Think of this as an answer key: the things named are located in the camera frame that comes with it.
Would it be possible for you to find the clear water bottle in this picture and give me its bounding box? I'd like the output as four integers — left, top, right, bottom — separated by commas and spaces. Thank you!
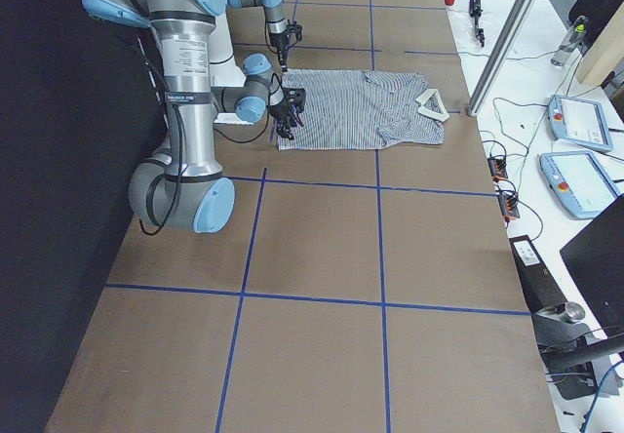
550, 15, 589, 67

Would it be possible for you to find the teach pendant tablet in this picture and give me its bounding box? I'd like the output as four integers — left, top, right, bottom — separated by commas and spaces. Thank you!
547, 95, 613, 153
538, 150, 620, 219

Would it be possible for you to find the black camera tripod head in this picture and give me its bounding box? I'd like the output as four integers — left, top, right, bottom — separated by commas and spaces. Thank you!
469, 0, 486, 48

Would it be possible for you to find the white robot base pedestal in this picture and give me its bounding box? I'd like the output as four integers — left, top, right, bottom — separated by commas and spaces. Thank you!
207, 0, 254, 127

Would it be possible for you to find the navy white striped polo shirt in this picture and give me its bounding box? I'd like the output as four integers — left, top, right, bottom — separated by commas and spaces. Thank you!
277, 69, 449, 150

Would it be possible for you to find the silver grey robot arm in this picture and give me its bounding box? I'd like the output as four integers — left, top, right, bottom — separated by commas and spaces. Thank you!
82, 0, 306, 236
228, 0, 303, 72

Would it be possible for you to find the black orange connector strip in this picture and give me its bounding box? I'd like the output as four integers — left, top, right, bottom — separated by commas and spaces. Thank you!
487, 156, 520, 224

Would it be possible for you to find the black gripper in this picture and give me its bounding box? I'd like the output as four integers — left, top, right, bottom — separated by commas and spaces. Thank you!
270, 87, 306, 140
270, 20, 303, 72

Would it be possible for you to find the black monitor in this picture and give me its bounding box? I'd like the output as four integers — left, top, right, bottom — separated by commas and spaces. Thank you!
560, 197, 624, 335

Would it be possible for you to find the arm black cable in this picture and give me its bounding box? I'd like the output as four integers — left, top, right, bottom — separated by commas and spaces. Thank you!
136, 37, 189, 237

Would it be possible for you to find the upper teach pendant tablet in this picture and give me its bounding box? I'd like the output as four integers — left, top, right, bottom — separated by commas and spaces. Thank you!
547, 95, 613, 153

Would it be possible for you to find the lower teach pendant tablet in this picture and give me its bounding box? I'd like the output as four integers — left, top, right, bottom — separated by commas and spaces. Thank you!
538, 150, 620, 219

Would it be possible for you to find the brown paper table cover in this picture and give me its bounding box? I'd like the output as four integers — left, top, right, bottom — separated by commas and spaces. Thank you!
47, 0, 559, 432

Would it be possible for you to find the aluminium profile post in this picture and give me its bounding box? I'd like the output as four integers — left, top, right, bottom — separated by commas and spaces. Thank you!
467, 0, 535, 116

